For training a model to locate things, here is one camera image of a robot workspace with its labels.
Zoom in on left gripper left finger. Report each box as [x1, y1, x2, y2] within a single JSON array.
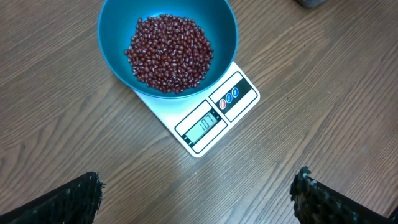
[[1, 172, 105, 224]]

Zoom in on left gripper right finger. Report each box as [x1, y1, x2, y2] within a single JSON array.
[[289, 166, 397, 224]]

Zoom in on white digital kitchen scale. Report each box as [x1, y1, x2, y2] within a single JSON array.
[[137, 62, 260, 158]]

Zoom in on red beans in bowl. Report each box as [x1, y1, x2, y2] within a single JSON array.
[[124, 14, 214, 94]]

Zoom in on blue metal bowl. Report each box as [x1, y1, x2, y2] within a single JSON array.
[[98, 0, 239, 98]]

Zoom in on clear plastic container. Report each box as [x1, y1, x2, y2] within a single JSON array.
[[296, 0, 326, 9]]

